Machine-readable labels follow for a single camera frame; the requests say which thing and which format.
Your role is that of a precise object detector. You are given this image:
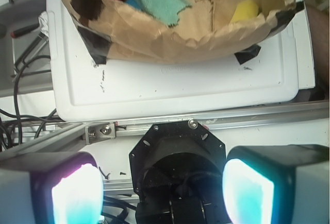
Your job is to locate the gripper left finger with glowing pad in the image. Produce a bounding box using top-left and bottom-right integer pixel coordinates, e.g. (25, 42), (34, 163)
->
(1, 152), (104, 223)

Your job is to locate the yellow sponge with green back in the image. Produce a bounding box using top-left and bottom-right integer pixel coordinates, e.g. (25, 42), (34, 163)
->
(230, 0), (259, 23)

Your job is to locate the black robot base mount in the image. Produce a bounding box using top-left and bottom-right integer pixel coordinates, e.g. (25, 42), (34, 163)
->
(129, 120), (230, 223)

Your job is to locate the aluminium extrusion rail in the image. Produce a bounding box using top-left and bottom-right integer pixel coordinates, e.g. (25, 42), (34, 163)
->
(1, 100), (329, 160)

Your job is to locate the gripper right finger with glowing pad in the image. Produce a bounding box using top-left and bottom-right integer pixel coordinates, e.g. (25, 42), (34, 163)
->
(222, 144), (329, 223)

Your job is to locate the metal corner bracket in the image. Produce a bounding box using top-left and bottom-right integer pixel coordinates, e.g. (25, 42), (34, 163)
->
(85, 122), (116, 145)

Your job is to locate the crumpled white paper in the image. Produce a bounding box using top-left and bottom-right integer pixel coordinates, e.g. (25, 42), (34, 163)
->
(38, 11), (49, 37)

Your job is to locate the black cable bundle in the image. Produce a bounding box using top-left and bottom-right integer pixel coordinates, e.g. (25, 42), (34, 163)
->
(0, 30), (58, 152)

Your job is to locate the brown paper bag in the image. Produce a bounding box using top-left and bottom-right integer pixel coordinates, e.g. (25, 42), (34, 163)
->
(61, 0), (304, 64)

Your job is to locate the blue plastic block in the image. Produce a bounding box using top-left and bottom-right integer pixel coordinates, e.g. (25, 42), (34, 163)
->
(125, 0), (142, 10)

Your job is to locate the white plastic bin lid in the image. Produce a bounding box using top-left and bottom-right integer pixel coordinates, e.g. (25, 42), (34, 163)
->
(46, 0), (315, 122)

